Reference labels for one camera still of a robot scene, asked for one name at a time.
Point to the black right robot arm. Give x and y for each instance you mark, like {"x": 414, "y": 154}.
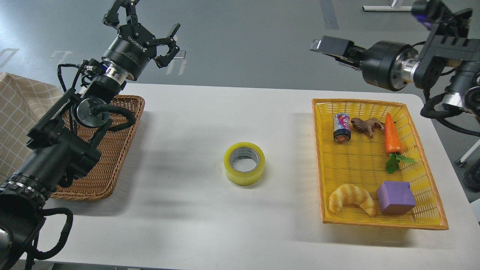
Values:
{"x": 446, "y": 68}

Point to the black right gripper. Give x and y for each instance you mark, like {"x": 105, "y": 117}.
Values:
{"x": 381, "y": 65}

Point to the white chair base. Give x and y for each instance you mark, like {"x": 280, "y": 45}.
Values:
{"x": 462, "y": 161}

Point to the toy croissant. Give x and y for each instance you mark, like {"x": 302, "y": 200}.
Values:
{"x": 351, "y": 194}

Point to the white floor stand base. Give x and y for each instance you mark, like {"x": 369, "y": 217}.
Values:
{"x": 393, "y": 6}

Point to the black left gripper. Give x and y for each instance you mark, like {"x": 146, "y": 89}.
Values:
{"x": 127, "y": 52}

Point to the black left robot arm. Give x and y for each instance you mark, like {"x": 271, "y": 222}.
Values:
{"x": 65, "y": 140}

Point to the brown toy animal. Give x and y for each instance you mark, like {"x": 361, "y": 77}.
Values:
{"x": 367, "y": 126}

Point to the small drink can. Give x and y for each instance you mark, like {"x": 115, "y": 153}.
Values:
{"x": 342, "y": 130}

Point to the beige checkered cloth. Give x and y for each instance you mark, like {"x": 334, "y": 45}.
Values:
{"x": 23, "y": 102}

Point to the yellow plastic basket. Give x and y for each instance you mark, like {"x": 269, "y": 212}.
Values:
{"x": 361, "y": 162}

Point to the purple foam block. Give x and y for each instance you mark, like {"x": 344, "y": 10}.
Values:
{"x": 395, "y": 197}

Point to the brown wicker basket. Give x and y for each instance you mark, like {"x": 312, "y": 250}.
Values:
{"x": 102, "y": 179}

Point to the orange toy carrot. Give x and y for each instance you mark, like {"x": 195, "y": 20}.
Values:
{"x": 393, "y": 146}

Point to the yellow tape roll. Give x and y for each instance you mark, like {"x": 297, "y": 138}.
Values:
{"x": 244, "y": 163}

